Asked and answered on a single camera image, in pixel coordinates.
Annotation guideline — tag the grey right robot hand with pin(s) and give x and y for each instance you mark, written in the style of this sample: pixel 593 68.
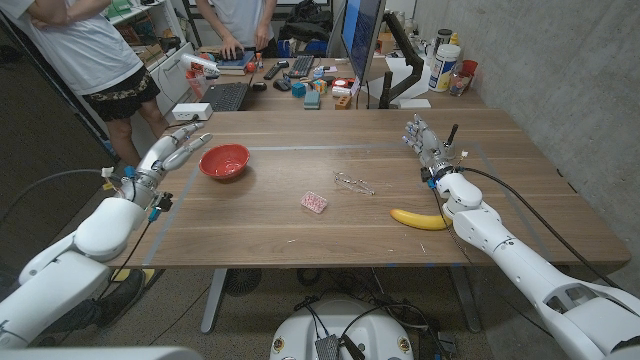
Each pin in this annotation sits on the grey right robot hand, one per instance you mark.
pixel 429 147

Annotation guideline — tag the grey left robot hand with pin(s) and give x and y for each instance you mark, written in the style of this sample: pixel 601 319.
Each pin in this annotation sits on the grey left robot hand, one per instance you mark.
pixel 155 162

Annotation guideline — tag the red bowl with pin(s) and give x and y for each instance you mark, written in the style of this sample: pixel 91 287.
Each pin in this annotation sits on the red bowl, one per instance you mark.
pixel 225 160

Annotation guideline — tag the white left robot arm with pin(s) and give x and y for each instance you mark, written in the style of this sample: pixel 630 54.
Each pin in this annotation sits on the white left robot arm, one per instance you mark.
pixel 65 280

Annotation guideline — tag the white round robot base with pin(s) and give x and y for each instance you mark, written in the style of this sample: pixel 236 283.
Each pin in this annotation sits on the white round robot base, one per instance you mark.
pixel 370 335

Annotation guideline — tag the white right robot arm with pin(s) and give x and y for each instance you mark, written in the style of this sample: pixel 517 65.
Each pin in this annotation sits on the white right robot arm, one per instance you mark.
pixel 515 260

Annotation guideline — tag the yellow banana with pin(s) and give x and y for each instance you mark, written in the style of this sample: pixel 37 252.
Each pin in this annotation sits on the yellow banana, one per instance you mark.
pixel 420 221

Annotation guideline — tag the black stick on grey base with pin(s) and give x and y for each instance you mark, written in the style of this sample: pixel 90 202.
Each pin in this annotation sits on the black stick on grey base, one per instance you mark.
pixel 451 140

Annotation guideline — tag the white flat box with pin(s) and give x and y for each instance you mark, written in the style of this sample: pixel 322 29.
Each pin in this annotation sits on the white flat box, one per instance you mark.
pixel 414 103

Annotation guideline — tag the white power strip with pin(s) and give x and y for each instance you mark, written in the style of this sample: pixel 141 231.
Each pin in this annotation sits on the white power strip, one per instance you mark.
pixel 192 111

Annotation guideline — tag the clear glass jar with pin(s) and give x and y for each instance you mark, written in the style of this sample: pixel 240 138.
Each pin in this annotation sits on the clear glass jar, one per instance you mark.
pixel 459 84

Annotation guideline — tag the white canister blue label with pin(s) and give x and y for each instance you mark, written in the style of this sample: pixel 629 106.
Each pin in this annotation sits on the white canister blue label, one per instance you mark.
pixel 443 70

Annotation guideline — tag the white paper sheet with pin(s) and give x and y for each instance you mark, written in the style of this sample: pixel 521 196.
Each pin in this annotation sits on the white paper sheet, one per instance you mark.
pixel 400 70

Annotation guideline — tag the white shelf cabinet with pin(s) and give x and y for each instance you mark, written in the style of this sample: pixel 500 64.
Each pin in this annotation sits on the white shelf cabinet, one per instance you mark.
pixel 170 75

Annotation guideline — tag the red cup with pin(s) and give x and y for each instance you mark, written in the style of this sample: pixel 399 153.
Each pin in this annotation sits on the red cup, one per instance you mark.
pixel 470 66

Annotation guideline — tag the orange brick block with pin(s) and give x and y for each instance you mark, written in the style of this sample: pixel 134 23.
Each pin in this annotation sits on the orange brick block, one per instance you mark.
pixel 343 103

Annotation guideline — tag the black laptop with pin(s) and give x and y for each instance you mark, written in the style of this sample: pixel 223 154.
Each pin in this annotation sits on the black laptop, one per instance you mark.
pixel 227 96

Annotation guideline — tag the red white small gadget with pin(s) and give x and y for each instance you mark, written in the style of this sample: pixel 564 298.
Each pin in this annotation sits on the red white small gadget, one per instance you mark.
pixel 342 86

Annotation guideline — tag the white spray can red label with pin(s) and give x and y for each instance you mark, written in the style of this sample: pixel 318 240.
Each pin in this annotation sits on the white spray can red label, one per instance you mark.
pixel 200 65

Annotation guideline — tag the yellow bottle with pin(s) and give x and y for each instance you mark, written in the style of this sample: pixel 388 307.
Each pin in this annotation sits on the yellow bottle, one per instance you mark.
pixel 454 39

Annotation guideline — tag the dark cabinet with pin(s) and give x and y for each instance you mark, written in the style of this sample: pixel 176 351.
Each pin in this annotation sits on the dark cabinet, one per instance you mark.
pixel 40 150

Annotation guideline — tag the colourful toy blocks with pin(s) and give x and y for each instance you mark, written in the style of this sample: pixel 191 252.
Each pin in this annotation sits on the colourful toy blocks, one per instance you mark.
pixel 320 86

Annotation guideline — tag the blue book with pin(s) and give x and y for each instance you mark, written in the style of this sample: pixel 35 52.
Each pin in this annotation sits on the blue book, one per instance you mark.
pixel 236 65

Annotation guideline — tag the teal rectangular block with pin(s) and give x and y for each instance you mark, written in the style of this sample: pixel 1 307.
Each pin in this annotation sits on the teal rectangular block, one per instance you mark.
pixel 311 99

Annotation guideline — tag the pink patterned small box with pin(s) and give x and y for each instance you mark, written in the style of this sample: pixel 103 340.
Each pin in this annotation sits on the pink patterned small box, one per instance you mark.
pixel 314 202

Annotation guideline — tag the black computer mouse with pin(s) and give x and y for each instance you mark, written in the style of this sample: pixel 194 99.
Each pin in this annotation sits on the black computer mouse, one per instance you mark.
pixel 259 86
pixel 281 84

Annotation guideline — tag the computer monitor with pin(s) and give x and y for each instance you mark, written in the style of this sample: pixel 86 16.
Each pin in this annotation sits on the computer monitor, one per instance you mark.
pixel 362 30

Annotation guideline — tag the wooden desk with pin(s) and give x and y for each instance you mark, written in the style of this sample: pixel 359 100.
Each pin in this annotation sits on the wooden desk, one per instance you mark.
pixel 280 102

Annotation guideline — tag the person in camouflage shorts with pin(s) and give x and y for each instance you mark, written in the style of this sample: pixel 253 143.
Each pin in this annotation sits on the person in camouflage shorts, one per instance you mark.
pixel 80 45

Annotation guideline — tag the blue cube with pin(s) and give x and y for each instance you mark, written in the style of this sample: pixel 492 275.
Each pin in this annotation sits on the blue cube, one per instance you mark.
pixel 298 90

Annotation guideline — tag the round black fan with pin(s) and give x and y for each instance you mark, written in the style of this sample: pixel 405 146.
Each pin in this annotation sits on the round black fan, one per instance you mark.
pixel 242 281

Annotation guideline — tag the grey table leg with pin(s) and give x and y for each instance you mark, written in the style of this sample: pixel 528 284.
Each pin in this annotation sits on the grey table leg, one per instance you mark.
pixel 214 300
pixel 465 300

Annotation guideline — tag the black remote control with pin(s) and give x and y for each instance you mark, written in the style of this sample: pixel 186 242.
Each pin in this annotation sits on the black remote control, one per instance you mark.
pixel 275 71

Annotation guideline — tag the black keyboard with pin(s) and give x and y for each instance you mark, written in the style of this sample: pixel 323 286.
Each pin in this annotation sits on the black keyboard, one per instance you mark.
pixel 301 66

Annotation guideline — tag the blue chair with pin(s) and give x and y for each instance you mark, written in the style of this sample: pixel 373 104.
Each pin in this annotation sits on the blue chair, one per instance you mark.
pixel 312 47

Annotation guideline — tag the person in plain white shirt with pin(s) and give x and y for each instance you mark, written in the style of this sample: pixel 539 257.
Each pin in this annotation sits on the person in plain white shirt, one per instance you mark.
pixel 240 17

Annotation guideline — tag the black backpack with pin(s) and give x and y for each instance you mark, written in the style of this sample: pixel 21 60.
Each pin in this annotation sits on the black backpack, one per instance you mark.
pixel 307 22

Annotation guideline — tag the white robot torso edge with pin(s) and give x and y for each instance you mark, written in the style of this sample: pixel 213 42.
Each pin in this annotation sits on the white robot torso edge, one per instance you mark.
pixel 100 354

